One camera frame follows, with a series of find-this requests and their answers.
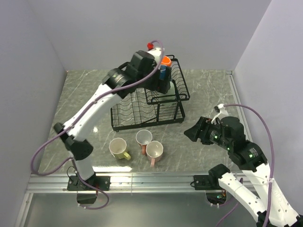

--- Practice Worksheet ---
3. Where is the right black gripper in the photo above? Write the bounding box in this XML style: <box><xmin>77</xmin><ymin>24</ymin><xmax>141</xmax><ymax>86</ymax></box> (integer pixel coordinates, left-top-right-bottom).
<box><xmin>183</xmin><ymin>115</ymin><xmax>231</xmax><ymax>148</ymax></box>

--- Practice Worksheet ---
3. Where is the orange mug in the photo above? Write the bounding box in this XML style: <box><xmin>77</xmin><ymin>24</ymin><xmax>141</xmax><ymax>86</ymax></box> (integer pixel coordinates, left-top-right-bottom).
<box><xmin>161</xmin><ymin>55</ymin><xmax>172</xmax><ymax>67</ymax></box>

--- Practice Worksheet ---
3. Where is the light pink mug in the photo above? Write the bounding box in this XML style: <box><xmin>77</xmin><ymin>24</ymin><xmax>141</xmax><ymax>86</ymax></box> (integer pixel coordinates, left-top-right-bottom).
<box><xmin>146</xmin><ymin>141</ymin><xmax>163</xmax><ymax>167</ymax></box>

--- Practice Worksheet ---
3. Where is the coral pink mug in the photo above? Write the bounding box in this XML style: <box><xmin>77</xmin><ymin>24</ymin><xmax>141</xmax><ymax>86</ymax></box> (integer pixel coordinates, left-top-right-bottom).
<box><xmin>135</xmin><ymin>130</ymin><xmax>152</xmax><ymax>155</ymax></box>

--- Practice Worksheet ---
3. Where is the green cup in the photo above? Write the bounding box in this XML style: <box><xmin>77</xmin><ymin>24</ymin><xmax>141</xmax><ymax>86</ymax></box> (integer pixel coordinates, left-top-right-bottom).
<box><xmin>164</xmin><ymin>81</ymin><xmax>176</xmax><ymax>100</ymax></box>

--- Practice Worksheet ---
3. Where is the blue mug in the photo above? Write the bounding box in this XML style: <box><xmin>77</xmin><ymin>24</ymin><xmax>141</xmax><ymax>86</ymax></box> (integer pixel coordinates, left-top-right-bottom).
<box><xmin>159</xmin><ymin>65</ymin><xmax>172</xmax><ymax>81</ymax></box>

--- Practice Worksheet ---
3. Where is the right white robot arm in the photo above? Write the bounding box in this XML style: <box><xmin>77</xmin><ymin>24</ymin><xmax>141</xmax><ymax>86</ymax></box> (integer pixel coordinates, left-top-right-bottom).
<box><xmin>184</xmin><ymin>116</ymin><xmax>303</xmax><ymax>227</ymax></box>

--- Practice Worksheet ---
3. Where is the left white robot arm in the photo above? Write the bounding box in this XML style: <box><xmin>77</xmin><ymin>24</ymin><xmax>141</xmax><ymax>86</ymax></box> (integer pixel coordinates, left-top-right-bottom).
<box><xmin>54</xmin><ymin>47</ymin><xmax>170</xmax><ymax>190</ymax></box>

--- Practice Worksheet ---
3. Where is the yellow mug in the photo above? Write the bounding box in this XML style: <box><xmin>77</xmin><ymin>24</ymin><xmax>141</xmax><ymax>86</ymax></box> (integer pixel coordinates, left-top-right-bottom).
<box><xmin>109</xmin><ymin>138</ymin><xmax>131</xmax><ymax>160</ymax></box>

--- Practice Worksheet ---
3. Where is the black wire dish rack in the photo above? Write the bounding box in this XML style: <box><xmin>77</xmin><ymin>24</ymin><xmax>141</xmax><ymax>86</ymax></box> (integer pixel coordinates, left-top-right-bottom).
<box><xmin>110</xmin><ymin>54</ymin><xmax>190</xmax><ymax>132</ymax></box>

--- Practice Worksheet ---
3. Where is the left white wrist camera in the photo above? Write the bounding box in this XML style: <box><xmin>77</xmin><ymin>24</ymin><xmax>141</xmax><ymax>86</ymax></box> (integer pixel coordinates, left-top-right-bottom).
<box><xmin>147</xmin><ymin>42</ymin><xmax>165</xmax><ymax>65</ymax></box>

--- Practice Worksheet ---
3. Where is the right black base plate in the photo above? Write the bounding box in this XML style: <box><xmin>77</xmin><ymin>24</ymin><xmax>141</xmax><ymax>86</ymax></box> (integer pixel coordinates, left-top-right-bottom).
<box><xmin>190</xmin><ymin>175</ymin><xmax>214</xmax><ymax>191</ymax></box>

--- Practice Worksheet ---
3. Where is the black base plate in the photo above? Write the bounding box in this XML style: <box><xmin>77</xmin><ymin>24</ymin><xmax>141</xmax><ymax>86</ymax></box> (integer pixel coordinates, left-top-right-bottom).
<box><xmin>67</xmin><ymin>175</ymin><xmax>110</xmax><ymax>191</ymax></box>
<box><xmin>190</xmin><ymin>175</ymin><xmax>214</xmax><ymax>191</ymax></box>

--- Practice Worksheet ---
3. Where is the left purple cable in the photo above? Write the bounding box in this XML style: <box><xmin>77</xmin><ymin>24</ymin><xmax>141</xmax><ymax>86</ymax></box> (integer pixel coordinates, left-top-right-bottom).
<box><xmin>30</xmin><ymin>39</ymin><xmax>165</xmax><ymax>210</ymax></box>

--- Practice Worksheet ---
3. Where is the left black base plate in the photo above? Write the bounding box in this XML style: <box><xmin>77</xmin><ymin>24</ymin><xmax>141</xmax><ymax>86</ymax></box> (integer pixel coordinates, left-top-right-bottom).
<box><xmin>67</xmin><ymin>175</ymin><xmax>110</xmax><ymax>191</ymax></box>

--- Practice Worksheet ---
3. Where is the aluminium mounting rail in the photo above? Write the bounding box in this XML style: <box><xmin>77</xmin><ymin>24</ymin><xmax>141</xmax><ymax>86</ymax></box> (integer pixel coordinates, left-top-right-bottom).
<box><xmin>26</xmin><ymin>172</ymin><xmax>258</xmax><ymax>194</ymax></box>

